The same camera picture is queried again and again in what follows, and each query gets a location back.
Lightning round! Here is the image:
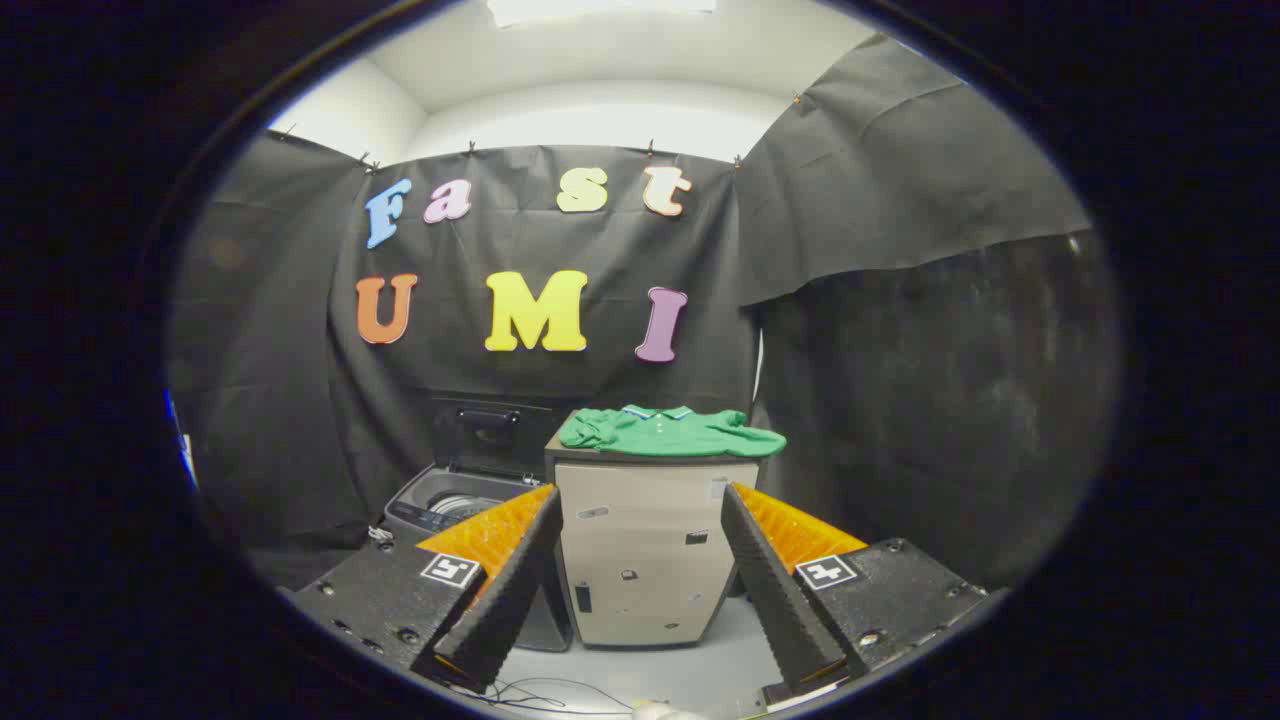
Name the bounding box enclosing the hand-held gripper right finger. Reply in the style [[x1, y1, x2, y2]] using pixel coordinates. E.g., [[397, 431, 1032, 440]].
[[720, 483, 1006, 698]]

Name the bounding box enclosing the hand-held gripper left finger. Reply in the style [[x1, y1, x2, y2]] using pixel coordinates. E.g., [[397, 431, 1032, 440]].
[[288, 484, 566, 695]]

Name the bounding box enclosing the grey washing machine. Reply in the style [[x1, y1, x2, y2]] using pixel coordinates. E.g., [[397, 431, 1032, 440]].
[[383, 462, 573, 653]]

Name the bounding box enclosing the green polo shirt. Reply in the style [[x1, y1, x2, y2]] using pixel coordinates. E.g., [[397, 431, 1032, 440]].
[[558, 404, 787, 459]]

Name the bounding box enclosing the beige cabinet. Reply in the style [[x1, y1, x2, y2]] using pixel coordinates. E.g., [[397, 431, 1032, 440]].
[[545, 410, 761, 649]]

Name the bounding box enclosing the black backdrop cloth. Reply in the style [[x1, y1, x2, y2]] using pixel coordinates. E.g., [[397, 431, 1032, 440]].
[[168, 35, 1121, 591]]

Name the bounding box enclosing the ceiling light panel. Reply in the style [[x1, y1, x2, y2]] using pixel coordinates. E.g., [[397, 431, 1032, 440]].
[[488, 0, 717, 27]]

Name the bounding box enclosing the thin black floor cable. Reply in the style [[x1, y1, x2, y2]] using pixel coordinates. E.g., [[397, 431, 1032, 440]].
[[450, 677, 641, 713]]

